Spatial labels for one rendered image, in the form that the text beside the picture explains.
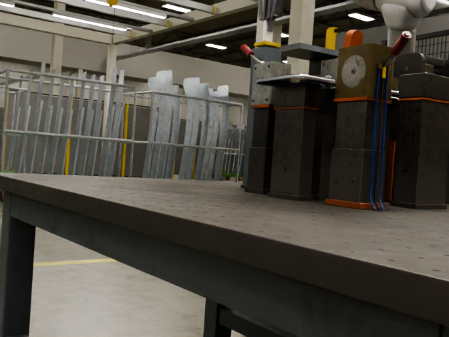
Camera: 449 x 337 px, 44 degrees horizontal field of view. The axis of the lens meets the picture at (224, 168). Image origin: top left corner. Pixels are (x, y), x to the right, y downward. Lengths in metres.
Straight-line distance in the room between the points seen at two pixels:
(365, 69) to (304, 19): 8.76
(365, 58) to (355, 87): 0.06
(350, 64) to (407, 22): 0.90
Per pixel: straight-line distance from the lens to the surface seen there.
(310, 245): 0.64
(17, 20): 13.02
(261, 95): 1.56
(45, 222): 1.46
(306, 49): 1.82
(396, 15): 2.18
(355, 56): 1.30
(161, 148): 9.54
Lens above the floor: 0.79
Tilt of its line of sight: 1 degrees down
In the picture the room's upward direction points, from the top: 4 degrees clockwise
